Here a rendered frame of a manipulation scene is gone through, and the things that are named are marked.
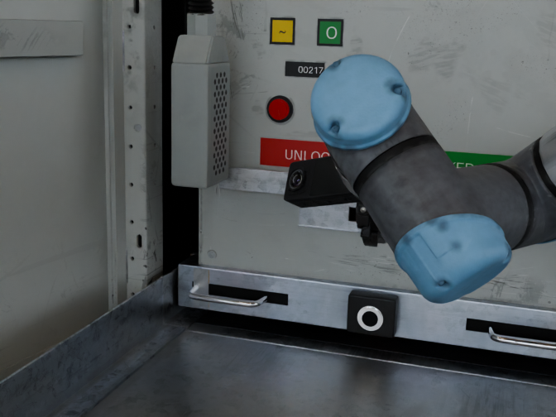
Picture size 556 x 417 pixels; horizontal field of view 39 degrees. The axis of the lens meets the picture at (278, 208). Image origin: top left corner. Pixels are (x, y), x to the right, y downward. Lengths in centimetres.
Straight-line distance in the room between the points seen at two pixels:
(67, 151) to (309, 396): 41
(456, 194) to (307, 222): 44
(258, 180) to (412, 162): 41
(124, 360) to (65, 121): 30
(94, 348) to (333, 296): 30
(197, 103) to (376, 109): 36
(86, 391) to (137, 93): 37
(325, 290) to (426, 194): 45
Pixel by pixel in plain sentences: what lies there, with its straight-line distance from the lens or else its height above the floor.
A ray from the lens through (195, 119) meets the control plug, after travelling 91.
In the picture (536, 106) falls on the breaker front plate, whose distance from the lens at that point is 94.
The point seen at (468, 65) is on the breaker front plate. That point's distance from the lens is 94.
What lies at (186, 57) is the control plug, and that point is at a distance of 91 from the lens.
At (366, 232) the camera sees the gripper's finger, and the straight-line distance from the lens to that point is 81.
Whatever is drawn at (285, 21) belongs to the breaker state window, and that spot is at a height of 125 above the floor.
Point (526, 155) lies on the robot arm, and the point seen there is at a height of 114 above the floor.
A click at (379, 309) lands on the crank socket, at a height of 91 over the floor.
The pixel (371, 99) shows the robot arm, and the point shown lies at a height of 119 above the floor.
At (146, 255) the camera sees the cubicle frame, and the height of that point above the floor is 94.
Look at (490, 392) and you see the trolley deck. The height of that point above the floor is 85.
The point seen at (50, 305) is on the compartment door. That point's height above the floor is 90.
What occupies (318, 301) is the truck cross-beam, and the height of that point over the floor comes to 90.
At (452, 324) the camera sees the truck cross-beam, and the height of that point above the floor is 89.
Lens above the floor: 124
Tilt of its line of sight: 13 degrees down
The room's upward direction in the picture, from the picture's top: 2 degrees clockwise
